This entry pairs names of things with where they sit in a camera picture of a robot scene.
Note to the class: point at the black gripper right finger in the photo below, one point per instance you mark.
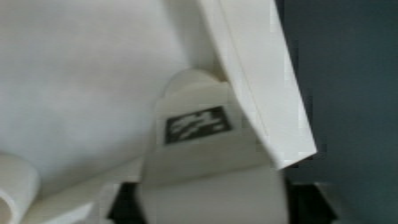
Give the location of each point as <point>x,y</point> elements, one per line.
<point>316,204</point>

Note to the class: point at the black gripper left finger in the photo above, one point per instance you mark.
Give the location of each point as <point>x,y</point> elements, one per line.
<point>126,213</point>

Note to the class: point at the white fence wall rail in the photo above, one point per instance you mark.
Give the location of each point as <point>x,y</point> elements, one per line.
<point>250,43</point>

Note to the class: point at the white square table top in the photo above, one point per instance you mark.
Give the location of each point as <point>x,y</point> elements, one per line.
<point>92,52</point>

